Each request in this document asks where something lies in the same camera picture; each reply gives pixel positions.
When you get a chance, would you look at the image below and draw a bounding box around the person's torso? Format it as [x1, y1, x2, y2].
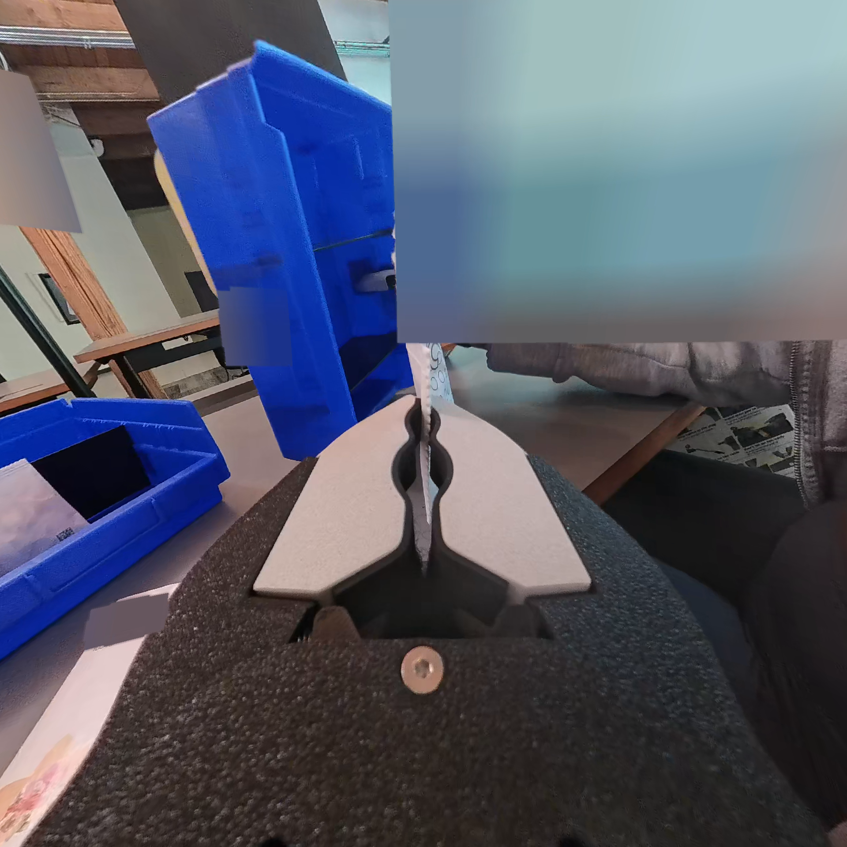
[665, 341, 847, 510]

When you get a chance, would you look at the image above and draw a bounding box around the white patterned sachet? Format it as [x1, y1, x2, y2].
[405, 343, 457, 573]

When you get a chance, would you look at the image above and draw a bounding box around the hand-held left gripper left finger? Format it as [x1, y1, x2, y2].
[253, 397, 427, 603]

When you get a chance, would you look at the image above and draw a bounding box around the framed wall picture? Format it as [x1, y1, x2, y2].
[36, 273, 82, 325]

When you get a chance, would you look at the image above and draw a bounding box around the clear bag in bin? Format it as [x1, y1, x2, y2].
[0, 458, 90, 578]

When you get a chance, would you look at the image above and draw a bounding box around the white floral printed card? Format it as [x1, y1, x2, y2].
[0, 582, 180, 847]

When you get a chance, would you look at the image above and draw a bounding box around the metal ceiling pipe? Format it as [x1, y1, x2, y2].
[0, 25, 136, 49]

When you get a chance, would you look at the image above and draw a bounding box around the black panel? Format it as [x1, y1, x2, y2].
[114, 0, 348, 107]

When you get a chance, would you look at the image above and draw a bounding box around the blue plastic bin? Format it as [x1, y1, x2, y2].
[0, 397, 231, 663]
[147, 40, 416, 461]

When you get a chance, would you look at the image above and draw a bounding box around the wooden post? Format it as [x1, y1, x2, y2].
[20, 227, 166, 399]

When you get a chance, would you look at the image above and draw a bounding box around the pale wooden board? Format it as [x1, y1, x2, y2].
[154, 149, 221, 297]

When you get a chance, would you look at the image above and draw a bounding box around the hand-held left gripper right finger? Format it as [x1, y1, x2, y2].
[427, 405, 593, 603]

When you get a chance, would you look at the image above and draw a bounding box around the wooden background table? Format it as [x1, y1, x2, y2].
[74, 310, 222, 398]
[0, 367, 100, 416]

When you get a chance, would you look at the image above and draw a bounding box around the person's right forearm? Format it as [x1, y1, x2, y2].
[486, 341, 795, 410]

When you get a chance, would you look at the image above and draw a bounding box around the black metal pole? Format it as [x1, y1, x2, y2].
[0, 265, 99, 399]

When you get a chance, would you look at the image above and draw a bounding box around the grey desk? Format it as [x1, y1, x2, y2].
[0, 344, 705, 735]

